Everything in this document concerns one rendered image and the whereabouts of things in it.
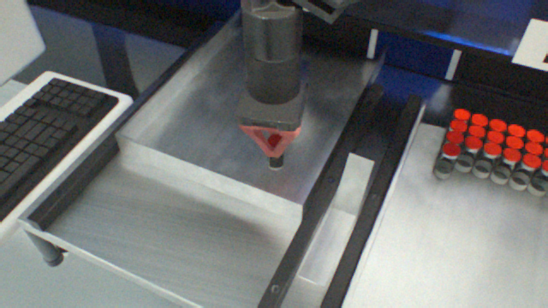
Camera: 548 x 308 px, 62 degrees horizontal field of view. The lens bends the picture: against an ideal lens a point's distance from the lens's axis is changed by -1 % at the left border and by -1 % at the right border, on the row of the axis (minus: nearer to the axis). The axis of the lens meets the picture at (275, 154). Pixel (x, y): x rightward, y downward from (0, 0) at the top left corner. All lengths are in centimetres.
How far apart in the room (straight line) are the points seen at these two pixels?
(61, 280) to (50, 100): 88
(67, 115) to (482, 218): 64
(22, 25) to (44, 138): 26
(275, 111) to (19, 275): 134
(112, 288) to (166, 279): 105
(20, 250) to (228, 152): 123
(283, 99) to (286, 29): 8
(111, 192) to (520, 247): 48
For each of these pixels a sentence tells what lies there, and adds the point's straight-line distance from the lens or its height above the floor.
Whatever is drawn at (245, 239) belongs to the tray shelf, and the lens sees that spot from 53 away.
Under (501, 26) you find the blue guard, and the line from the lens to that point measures 63.
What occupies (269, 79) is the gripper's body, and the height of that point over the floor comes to 105.
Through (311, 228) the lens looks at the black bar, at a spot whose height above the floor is 90.
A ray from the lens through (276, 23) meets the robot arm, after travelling 42.
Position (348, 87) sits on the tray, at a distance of 72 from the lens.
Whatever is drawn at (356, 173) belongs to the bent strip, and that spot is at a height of 92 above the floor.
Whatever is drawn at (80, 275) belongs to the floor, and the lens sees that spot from 162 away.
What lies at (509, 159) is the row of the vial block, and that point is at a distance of 61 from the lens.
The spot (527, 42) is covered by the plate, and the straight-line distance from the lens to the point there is 63.
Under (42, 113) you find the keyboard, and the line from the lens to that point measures 83.
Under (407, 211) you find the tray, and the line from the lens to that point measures 57.
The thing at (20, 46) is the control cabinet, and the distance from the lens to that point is 97.
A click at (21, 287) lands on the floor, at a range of 168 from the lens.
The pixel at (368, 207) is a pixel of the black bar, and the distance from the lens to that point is 54.
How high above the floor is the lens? 133
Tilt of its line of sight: 48 degrees down
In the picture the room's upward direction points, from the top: straight up
